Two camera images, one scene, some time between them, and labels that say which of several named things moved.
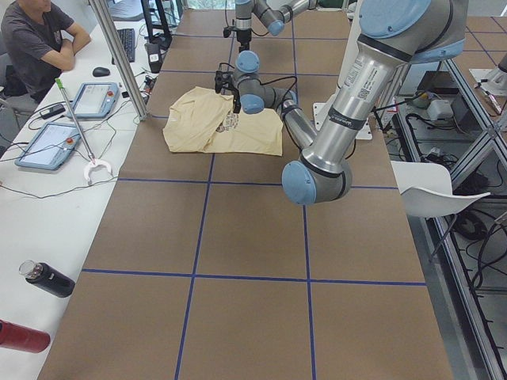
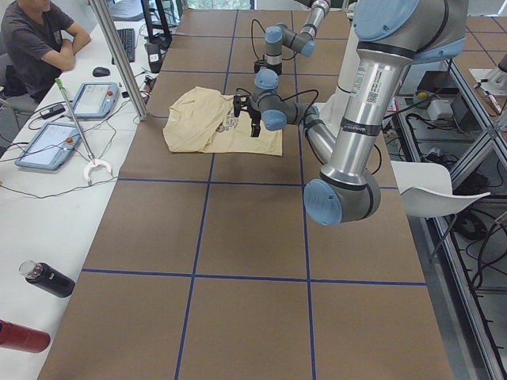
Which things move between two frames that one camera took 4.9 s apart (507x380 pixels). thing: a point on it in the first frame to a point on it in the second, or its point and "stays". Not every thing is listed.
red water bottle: x=17 y=336 stays
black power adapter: x=52 y=111 stays
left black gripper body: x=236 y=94 to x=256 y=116
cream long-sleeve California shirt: x=204 y=120 stays
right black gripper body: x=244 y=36 to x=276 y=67
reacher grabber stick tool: x=93 y=162 stays
